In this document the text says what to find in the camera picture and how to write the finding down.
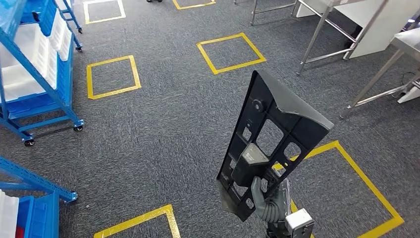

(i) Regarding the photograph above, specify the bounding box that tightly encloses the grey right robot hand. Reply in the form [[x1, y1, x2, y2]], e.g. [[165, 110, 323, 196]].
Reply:
[[251, 176, 293, 224]]

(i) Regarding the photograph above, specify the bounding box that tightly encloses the black plastic frame part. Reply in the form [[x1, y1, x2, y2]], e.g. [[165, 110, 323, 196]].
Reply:
[[216, 69, 335, 223]]

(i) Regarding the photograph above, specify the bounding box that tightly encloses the stainless steel workbench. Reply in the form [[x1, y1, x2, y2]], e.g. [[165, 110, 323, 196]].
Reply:
[[339, 28, 420, 119]]

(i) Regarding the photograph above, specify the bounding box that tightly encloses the blue metal shelf rack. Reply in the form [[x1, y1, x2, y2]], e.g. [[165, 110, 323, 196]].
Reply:
[[0, 156, 79, 238]]

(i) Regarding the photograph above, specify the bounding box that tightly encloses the blue wheeled shelf cart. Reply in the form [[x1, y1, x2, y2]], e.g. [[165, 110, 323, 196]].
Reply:
[[54, 0, 83, 35], [0, 0, 85, 147]]

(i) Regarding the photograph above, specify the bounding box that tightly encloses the large blue plastic bin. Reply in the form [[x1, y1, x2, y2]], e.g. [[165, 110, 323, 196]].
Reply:
[[6, 43, 73, 116]]

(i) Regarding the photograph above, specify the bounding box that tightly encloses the small white plastic bin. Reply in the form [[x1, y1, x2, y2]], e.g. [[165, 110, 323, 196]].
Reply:
[[56, 24, 73, 62], [48, 9, 68, 52]]

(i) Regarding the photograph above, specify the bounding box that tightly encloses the large white plastic bin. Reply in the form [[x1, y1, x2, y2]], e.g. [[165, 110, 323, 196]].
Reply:
[[0, 23, 50, 78], [0, 49, 58, 103]]

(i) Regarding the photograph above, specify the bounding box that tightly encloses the small blue plastic bin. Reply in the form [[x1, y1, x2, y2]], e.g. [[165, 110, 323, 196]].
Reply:
[[20, 0, 58, 37]]

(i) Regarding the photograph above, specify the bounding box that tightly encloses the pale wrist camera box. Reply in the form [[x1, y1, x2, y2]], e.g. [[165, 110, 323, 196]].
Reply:
[[284, 208, 315, 238]]

